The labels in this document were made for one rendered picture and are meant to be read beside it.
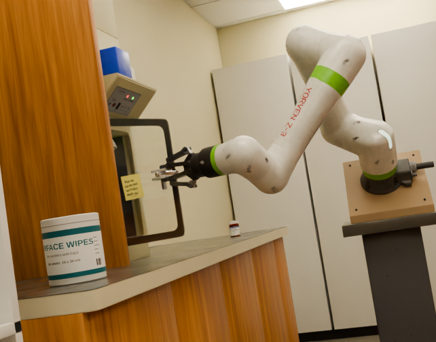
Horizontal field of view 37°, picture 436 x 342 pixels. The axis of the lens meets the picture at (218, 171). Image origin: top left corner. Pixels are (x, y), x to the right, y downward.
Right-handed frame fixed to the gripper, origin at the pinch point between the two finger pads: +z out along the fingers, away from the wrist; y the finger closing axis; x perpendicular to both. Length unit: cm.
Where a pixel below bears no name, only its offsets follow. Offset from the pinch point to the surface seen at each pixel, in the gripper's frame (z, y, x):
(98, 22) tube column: 13, 54, 6
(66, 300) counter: -47, -27, 72
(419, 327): -45, -64, -66
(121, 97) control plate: 3.4, 25.7, 8.9
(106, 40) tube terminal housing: 15, 48, 2
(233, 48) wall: 193, 123, -282
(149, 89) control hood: 6.9, 29.5, -6.3
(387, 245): -40, -35, -63
